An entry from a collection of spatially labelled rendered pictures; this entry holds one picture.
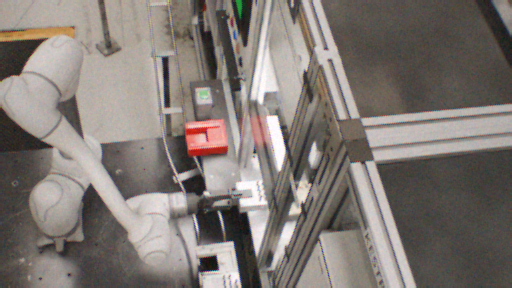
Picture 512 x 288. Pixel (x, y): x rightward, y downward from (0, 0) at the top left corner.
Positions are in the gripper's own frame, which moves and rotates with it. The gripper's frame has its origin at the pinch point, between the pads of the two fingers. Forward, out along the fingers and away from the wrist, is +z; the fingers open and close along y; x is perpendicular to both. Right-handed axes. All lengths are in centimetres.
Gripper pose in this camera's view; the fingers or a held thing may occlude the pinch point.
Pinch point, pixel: (242, 197)
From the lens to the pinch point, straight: 204.1
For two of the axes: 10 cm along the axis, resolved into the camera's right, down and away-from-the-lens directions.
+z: 9.8, -1.1, 1.6
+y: 0.8, -5.3, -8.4
